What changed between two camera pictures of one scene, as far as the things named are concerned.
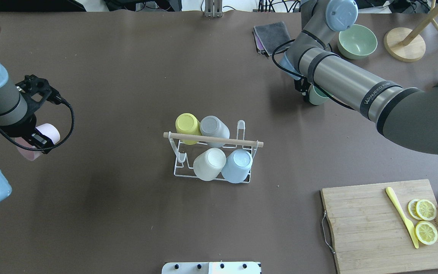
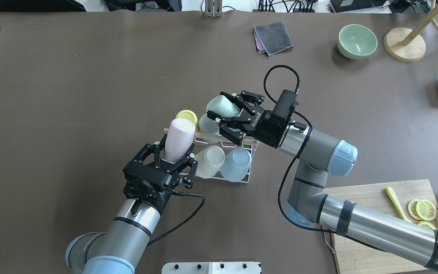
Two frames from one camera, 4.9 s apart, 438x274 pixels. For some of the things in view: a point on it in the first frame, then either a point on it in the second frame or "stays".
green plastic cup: (316, 96) -> (219, 104)
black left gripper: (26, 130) -> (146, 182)
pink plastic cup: (48, 130) -> (179, 139)
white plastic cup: (208, 165) stays
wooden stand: (407, 45) stays
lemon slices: (422, 209) stays
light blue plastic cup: (237, 166) stays
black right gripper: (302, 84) -> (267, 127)
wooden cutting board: (369, 234) stays
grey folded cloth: (267, 37) stays
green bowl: (356, 42) stays
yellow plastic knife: (409, 225) stays
